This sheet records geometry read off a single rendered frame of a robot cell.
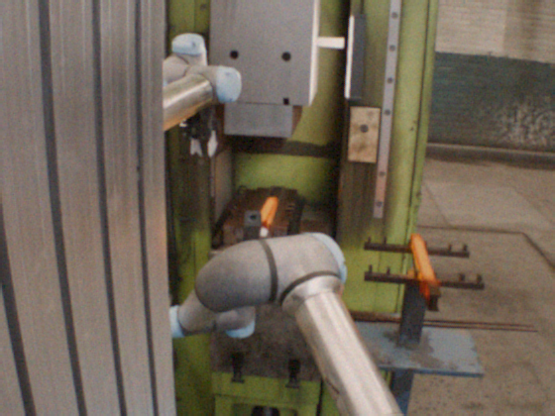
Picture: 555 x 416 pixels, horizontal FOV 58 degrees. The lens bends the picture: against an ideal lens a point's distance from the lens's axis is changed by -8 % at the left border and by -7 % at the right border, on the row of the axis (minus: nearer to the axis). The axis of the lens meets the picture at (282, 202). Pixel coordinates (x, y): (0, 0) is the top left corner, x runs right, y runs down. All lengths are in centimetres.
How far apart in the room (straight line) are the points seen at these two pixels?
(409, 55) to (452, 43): 597
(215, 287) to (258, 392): 101
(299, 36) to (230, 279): 84
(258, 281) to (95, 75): 60
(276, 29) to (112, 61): 121
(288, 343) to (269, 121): 71
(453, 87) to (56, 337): 747
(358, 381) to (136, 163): 54
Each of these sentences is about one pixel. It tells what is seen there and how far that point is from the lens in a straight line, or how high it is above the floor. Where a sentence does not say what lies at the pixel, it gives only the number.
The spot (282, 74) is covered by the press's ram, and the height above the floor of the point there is 145.
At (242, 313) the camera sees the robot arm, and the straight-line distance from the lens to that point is 130.
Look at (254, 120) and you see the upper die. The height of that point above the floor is 132.
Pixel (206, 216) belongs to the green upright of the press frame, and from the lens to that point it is 184.
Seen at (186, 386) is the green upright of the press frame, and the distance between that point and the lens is 221.
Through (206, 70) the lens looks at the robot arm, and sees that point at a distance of 112.
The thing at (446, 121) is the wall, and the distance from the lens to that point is 774.
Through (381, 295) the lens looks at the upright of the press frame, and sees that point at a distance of 190.
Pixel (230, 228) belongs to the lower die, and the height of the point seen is 97.
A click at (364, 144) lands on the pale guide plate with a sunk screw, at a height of 124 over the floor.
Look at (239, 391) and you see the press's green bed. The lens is 191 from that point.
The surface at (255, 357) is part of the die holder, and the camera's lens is 181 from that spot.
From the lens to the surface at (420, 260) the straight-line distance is 146.
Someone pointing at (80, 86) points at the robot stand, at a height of 154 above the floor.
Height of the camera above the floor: 157
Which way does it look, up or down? 18 degrees down
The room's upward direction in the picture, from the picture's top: 2 degrees clockwise
